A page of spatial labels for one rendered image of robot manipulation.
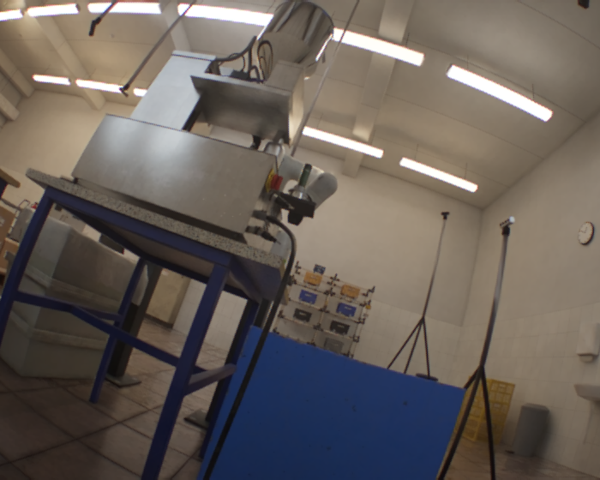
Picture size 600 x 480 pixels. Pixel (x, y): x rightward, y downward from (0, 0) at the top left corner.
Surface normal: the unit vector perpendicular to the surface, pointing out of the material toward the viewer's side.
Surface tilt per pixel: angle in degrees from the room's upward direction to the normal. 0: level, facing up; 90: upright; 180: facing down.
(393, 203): 90
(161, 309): 90
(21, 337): 96
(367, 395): 90
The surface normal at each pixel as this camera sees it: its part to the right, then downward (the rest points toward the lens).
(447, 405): 0.01, -0.29
